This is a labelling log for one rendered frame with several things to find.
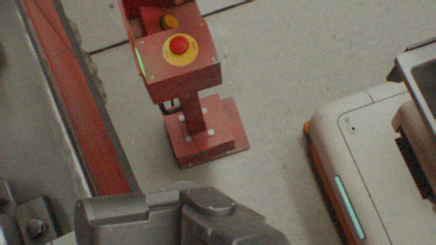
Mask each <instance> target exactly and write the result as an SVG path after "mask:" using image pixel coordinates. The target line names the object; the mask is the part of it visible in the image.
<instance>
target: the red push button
mask: <svg viewBox="0 0 436 245"><path fill-rule="evenodd" d="M188 47H189V42H188V39H186V38H185V37H183V36H175V37H173V38H172V39H171V41H170V43H169V48H170V49H171V52H172V53H175V54H184V53H185V52H186V51H187V50H188Z"/></svg>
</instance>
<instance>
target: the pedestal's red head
mask: <svg viewBox="0 0 436 245"><path fill-rule="evenodd" d="M122 1H123V4H124V5H125V8H126V12H127V15H128V17H129V25H130V28H131V29H132V32H133V36H134V39H135V42H136V47H137V51H138V54H139V56H140V59H141V63H142V65H143V68H144V73H145V75H146V78H145V77H144V74H143V72H142V70H141V68H140V63H139V61H138V58H137V56H136V51H135V45H134V43H133V39H132V37H131V35H130V32H129V26H128V23H127V21H126V15H125V14H124V11H123V7H122V3H121V0H118V7H119V8H120V11H121V14H122V16H123V23H124V24H125V28H126V32H127V35H128V37H129V44H130V46H131V49H132V51H133V56H134V58H135V63H136V67H137V70H138V72H139V74H140V76H142V78H143V80H144V84H145V87H146V89H147V92H148V93H149V94H150V96H151V99H152V102H153V104H154V105H156V104H161V103H164V102H165V101H168V100H174V99H176V98H179V97H183V96H185V95H188V94H194V93H196V92H198V91H201V90H205V89H207V88H212V87H215V86H218V85H221V84H222V71H221V62H220V60H219V55H218V53H217V51H216V49H215V44H214V42H213V39H212V36H211V33H210V31H209V26H208V24H207V22H206V20H205V19H202V15H201V14H200V12H199V9H198V4H197V1H196V0H185V1H183V2H181V3H180V4H175V2H174V0H122ZM164 14H171V15H173V16H174V17H175V18H176V19H177V20H178V23H179V25H178V27H176V28H175V29H169V30H167V31H164V29H162V28H161V27H160V24H159V19H160V17H161V16H162V15H164ZM176 34H187V35H188V36H192V38H193V39H195V41H196V43H197V44H198V55H197V56H196V58H195V60H194V61H193V62H192V63H189V64H188V65H186V66H173V65H171V64H170V63H168V61H167V60H166V59H165V58H164V53H163V48H164V43H165V42H166V41H167V40H168V38H170V37H171V36H174V35H176Z"/></svg>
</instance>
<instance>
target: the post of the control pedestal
mask: <svg viewBox="0 0 436 245"><path fill-rule="evenodd" d="M178 100H179V101H180V104H181V109H182V111H183V114H184V116H185V120H186V123H187V125H188V129H189V131H190V134H195V133H198V132H201V131H205V129H206V127H205V120H204V116H203V113H202V107H201V104H200V100H199V97H198V92H196V93H194V94H188V95H185V96H183V97H179V98H178Z"/></svg>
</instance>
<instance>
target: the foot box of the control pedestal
mask: <svg viewBox="0 0 436 245"><path fill-rule="evenodd" d="M199 100H200V104H201V107H202V108H204V107H206V108H207V111H208V113H209V118H210V121H211V122H212V127H213V129H214V131H215V134H214V135H212V136H210V137H207V138H202V139H200V140H197V141H192V142H190V143H188V144H187V143H186V141H185V137H184V134H183V132H182V130H181V124H180V121H179V119H178V116H179V115H181V114H183V112H182V111H179V112H177V113H175V114H171V115H168V116H165V115H163V116H164V121H165V124H166V126H167V129H168V133H169V137H170V139H171V145H172V146H173V149H174V152H175V157H176V159H177V161H178V163H179V165H180V167H181V170H184V169H186V168H192V167H195V166H197V165H201V164H203V163H206V162H212V161H214V160H215V159H218V158H223V157H226V156H229V155H232V154H235V153H238V152H240V151H246V150H248V149H249V148H250V142H249V141H248V138H247V136H246V132H245V130H244V126H243V123H242V121H241V118H240V116H239V112H238V108H237V107H236V103H235V100H234V98H233V97H227V98H225V99H222V100H221V99H220V97H219V94H212V95H210V96H208V97H203V98H201V99H199Z"/></svg>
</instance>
